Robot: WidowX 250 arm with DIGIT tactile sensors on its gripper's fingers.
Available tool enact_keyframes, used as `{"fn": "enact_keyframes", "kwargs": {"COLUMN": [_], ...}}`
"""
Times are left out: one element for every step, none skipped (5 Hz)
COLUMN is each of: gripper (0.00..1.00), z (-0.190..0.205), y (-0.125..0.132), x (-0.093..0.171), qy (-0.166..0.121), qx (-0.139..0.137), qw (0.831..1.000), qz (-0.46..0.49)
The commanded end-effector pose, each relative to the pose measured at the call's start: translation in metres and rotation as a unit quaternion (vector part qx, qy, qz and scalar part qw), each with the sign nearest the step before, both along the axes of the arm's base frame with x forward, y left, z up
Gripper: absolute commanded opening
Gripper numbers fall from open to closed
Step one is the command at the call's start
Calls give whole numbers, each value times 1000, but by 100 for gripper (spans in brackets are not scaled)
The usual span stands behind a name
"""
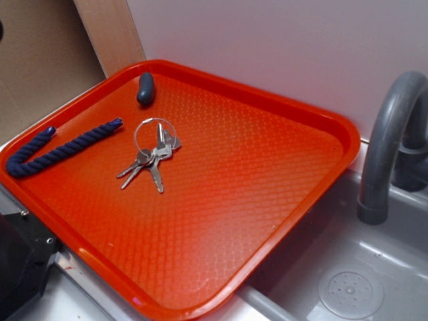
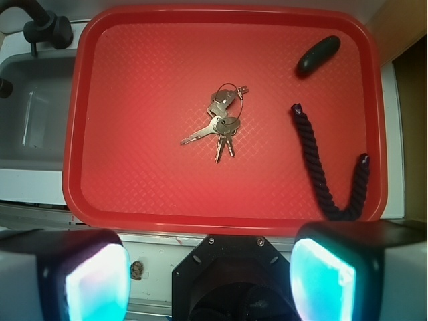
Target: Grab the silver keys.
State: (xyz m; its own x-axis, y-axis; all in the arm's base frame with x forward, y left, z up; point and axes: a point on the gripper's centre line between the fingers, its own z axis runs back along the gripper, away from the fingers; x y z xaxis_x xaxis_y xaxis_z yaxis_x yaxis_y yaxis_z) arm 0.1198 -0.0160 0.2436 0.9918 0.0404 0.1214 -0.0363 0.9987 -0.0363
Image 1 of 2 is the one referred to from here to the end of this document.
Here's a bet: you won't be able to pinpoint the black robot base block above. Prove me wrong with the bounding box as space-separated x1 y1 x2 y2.
1 210 60 320

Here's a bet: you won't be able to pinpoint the orange plastic tray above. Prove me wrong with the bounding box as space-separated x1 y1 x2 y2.
1 60 360 320

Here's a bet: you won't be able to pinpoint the silver keys on ring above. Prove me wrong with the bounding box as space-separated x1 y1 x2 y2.
116 118 182 193

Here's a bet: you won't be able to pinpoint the grey toy faucet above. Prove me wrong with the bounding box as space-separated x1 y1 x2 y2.
357 71 427 225

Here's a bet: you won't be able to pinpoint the dark grey oblong object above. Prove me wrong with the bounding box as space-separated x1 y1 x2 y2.
136 72 155 106

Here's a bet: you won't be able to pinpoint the brown cardboard panel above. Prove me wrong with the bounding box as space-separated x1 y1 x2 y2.
1 1 105 143

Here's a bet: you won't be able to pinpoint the light wooden board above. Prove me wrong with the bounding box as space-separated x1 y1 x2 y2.
74 0 146 78

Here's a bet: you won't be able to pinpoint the grey plastic sink basin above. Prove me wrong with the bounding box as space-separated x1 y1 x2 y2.
233 169 428 321

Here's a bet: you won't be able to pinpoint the dark blue rope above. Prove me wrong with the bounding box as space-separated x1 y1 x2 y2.
5 117 124 179

